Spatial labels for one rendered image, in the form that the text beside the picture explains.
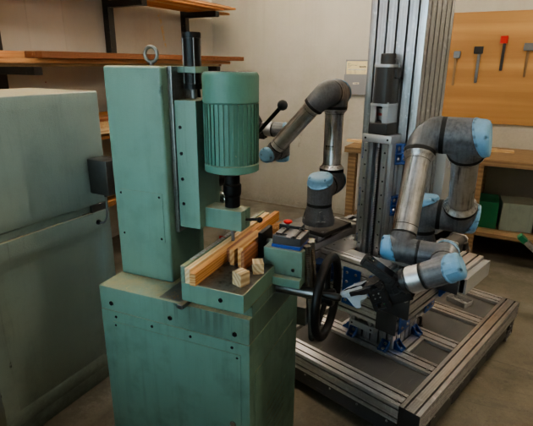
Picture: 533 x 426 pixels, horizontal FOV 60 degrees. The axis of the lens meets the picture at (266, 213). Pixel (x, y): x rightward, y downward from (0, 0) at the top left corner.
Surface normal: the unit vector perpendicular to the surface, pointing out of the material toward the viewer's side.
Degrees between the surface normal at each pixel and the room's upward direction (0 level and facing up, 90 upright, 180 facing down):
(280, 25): 90
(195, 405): 90
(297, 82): 90
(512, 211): 90
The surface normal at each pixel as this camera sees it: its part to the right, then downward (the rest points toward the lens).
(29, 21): 0.88, 0.15
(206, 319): -0.40, 0.28
